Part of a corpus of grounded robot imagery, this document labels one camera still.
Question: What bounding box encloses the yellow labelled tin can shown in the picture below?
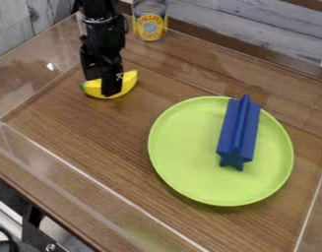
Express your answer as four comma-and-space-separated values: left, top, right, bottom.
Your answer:
131, 0, 168, 42

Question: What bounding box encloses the green round plate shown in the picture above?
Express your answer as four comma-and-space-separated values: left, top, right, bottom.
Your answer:
147, 95, 295, 208

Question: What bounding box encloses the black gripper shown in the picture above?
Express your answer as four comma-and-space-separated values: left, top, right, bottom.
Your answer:
80, 16, 127, 96

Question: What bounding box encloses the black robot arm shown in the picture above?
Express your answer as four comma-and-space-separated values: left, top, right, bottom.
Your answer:
80, 0, 127, 96

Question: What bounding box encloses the blue foam block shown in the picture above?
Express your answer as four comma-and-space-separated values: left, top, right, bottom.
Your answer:
215, 94, 261, 171

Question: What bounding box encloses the black metal bracket with bolt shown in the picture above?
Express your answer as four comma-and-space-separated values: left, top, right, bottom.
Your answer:
21, 220, 67, 252

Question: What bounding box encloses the yellow toy banana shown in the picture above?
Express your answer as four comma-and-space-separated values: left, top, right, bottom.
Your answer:
79, 70, 137, 99

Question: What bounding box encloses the black cable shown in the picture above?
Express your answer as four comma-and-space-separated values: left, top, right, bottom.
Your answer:
0, 225, 22, 252

